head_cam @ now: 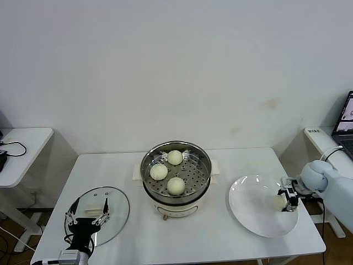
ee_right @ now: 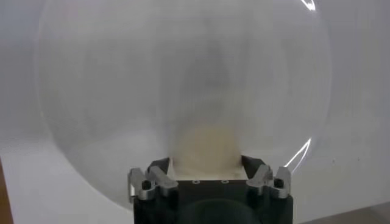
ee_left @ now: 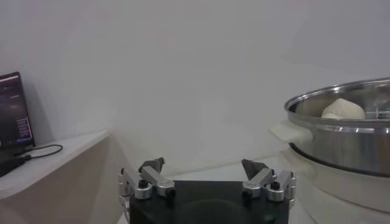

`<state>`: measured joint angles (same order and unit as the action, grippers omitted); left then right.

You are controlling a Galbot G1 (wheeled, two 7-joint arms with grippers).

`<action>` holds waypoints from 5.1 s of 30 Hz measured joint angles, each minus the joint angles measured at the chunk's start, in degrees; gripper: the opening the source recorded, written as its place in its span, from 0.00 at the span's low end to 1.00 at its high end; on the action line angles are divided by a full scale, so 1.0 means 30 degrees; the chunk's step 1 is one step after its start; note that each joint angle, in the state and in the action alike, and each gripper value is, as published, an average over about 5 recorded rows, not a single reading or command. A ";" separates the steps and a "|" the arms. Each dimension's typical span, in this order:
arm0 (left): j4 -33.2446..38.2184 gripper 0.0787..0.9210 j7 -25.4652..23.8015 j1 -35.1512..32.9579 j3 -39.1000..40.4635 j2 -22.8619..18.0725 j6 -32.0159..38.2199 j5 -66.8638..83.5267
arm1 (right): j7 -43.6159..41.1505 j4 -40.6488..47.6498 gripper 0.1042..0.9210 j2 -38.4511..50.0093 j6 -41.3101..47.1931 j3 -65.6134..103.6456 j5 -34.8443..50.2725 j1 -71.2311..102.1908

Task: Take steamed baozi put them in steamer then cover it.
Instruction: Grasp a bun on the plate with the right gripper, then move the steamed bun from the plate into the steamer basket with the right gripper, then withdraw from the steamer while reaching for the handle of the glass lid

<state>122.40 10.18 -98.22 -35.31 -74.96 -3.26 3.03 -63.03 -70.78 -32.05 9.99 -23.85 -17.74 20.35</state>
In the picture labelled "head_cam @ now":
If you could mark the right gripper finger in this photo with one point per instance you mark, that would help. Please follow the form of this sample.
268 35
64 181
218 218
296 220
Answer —
287 209
280 192

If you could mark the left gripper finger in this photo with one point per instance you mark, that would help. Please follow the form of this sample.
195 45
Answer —
105 207
75 207

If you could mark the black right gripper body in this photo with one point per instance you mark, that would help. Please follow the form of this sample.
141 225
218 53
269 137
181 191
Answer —
293 201

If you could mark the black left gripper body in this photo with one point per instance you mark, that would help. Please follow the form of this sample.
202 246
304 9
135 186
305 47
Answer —
84 232

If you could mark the white steamed baozi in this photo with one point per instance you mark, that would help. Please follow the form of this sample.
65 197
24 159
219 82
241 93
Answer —
159 172
175 158
176 186
279 203

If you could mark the round glass pot lid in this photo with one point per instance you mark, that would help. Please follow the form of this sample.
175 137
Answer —
92 211

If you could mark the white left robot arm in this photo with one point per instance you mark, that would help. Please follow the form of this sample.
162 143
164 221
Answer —
85 256

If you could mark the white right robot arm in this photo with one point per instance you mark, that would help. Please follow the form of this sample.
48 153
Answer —
331 187

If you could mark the perforated steel steamer basket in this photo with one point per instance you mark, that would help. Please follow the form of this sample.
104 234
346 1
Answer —
193 176

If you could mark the white round plate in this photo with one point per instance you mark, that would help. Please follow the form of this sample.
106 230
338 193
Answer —
248 193

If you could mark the white side table with laptop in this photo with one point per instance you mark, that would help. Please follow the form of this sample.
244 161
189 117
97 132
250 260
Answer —
322 139

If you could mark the small paper label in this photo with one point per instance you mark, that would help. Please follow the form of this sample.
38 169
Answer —
315 131

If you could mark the cream electric cooker pot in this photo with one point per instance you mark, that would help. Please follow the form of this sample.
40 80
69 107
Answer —
176 209

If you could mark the small black device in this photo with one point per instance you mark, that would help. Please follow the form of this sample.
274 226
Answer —
2 163

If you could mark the open dark laptop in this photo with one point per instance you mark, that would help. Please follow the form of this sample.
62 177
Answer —
346 116

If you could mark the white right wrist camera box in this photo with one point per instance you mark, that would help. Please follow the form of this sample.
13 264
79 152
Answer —
288 184

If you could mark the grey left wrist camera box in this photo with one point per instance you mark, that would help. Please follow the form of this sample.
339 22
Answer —
69 256

